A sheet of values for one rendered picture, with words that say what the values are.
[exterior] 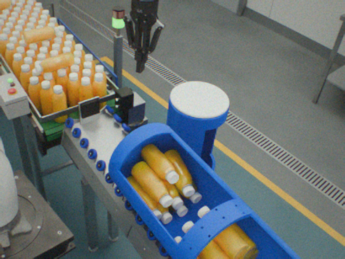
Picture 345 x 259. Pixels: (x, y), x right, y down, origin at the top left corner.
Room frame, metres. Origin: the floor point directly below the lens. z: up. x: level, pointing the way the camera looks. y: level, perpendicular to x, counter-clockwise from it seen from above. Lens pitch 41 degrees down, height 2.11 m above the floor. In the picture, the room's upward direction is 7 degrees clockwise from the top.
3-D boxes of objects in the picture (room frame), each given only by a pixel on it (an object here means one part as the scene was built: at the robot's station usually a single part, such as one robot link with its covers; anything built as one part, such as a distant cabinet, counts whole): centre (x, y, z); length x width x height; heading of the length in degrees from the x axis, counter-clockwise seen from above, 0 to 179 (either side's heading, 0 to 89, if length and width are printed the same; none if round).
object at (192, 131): (1.49, -0.11, 0.59); 0.28 x 0.28 x 0.88
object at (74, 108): (1.41, 0.43, 0.96); 0.40 x 0.01 x 0.03; 130
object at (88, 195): (1.25, 0.39, 0.31); 0.06 x 0.06 x 0.63; 40
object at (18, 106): (1.32, 0.73, 1.05); 0.20 x 0.10 x 0.10; 40
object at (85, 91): (1.47, 0.42, 0.98); 0.07 x 0.07 x 0.17
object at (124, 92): (1.51, 0.25, 0.95); 0.10 x 0.07 x 0.10; 130
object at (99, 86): (1.51, 0.37, 0.98); 0.07 x 0.07 x 0.17
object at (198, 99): (1.49, -0.11, 1.03); 0.28 x 0.28 x 0.01
